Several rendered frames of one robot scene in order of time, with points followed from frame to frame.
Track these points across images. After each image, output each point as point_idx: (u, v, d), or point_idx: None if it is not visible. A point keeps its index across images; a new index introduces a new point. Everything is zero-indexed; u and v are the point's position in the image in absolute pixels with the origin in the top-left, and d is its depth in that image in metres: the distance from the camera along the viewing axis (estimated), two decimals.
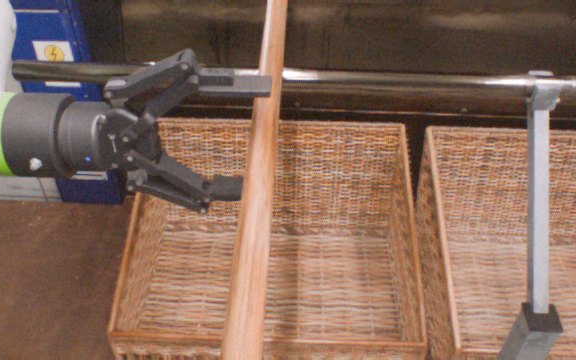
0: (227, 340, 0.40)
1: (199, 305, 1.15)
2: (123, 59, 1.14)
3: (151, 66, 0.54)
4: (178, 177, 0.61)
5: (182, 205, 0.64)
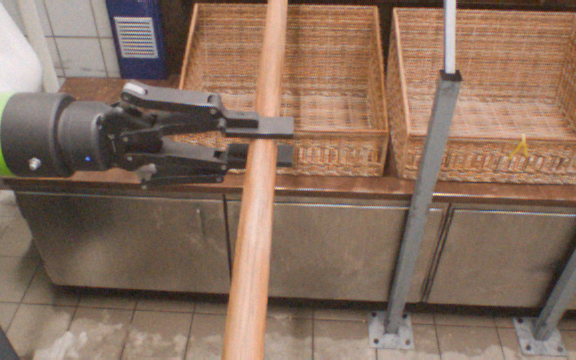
0: (228, 340, 0.39)
1: None
2: None
3: (176, 90, 0.56)
4: (184, 157, 0.59)
5: (197, 182, 0.61)
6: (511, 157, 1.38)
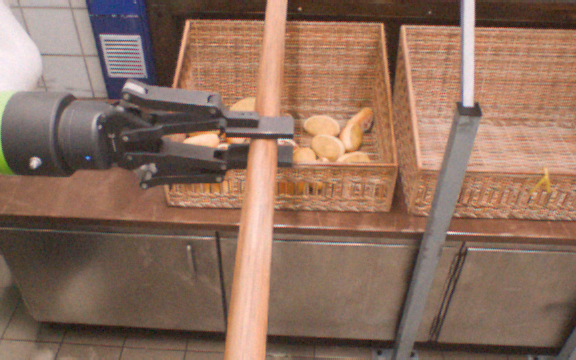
0: (230, 344, 0.40)
1: None
2: None
3: (177, 90, 0.56)
4: (184, 156, 0.59)
5: (197, 182, 0.61)
6: (532, 193, 1.26)
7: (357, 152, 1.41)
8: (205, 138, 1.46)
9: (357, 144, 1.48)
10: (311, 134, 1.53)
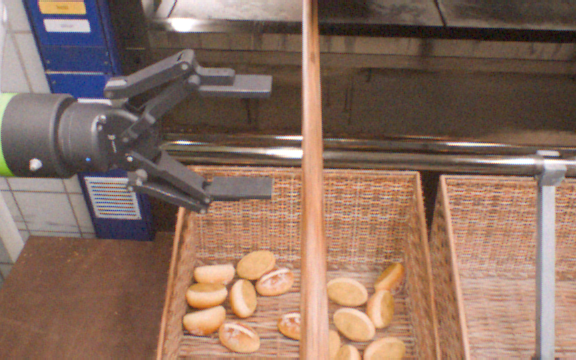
0: None
1: None
2: (160, 114, 1.24)
3: (151, 66, 0.54)
4: (178, 177, 0.61)
5: (182, 206, 0.64)
6: None
7: (390, 338, 1.18)
8: (209, 315, 1.23)
9: (389, 319, 1.25)
10: (333, 300, 1.30)
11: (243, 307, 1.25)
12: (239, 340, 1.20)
